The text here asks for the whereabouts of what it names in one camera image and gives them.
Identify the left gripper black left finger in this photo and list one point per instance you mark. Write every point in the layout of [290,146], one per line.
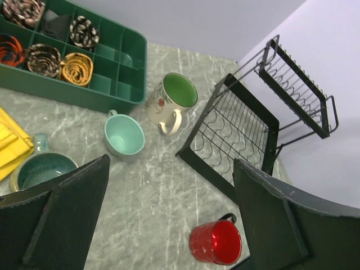
[51,225]

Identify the cream floral mug green inside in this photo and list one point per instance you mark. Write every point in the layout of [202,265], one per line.
[174,95]

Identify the brown speckled rolled tie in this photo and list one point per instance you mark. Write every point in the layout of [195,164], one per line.
[43,59]

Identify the black white rolled tie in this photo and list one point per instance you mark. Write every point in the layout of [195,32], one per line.
[83,34]

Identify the black wire dish rack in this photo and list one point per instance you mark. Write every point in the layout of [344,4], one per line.
[236,125]

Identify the mint green teacup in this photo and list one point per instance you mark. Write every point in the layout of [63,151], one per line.
[124,136]

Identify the teal glazed stoneware mug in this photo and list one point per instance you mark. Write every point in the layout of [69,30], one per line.
[41,166]

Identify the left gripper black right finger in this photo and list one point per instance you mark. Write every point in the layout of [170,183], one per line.
[288,228]

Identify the black folded fabric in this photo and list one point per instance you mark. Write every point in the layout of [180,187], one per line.
[55,26]

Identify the yellow gold rolled tie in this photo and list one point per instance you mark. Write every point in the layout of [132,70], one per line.
[76,68]

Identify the green divided organizer tray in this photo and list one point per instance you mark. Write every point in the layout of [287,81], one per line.
[119,74]

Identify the red enamel mug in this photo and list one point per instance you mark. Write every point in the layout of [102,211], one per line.
[218,242]

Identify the yellow folded cloth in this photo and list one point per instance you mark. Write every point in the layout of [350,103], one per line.
[16,145]

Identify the orange black rolled tie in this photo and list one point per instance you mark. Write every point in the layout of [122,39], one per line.
[12,52]

